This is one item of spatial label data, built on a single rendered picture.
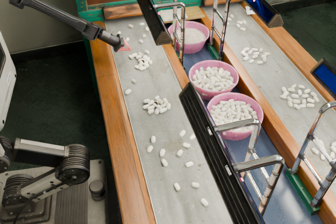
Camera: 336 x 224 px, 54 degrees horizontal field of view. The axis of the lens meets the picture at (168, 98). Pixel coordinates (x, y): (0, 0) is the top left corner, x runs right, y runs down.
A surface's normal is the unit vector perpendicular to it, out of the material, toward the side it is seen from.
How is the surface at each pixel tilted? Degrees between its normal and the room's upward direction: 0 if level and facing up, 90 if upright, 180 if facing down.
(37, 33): 90
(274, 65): 0
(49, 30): 90
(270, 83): 0
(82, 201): 0
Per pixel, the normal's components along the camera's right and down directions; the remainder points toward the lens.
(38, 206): 0.00, -0.73
